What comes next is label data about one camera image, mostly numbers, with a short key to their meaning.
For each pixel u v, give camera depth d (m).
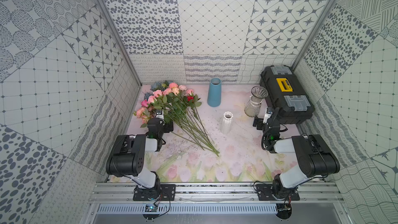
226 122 0.84
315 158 0.46
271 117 0.80
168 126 0.90
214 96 1.04
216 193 0.76
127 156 0.46
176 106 1.00
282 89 0.95
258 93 0.93
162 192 0.73
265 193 0.73
